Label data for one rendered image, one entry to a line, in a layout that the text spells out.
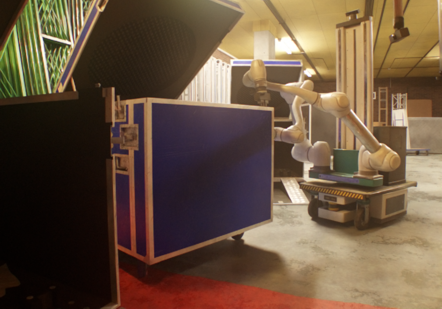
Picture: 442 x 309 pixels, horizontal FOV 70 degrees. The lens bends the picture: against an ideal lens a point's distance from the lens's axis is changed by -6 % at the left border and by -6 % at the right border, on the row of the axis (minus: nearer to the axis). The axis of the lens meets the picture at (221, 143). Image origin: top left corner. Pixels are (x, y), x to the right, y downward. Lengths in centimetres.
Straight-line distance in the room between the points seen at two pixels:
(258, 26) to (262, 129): 576
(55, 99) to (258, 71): 142
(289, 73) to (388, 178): 219
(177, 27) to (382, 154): 174
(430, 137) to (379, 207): 966
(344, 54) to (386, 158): 111
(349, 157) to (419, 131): 941
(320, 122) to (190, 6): 632
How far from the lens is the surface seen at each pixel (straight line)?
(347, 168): 311
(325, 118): 835
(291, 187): 411
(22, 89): 400
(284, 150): 539
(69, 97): 138
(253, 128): 214
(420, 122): 1244
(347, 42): 329
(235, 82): 474
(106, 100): 123
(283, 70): 464
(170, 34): 253
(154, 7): 225
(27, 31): 449
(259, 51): 772
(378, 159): 264
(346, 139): 320
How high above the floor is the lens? 82
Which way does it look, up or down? 3 degrees down
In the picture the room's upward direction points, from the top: straight up
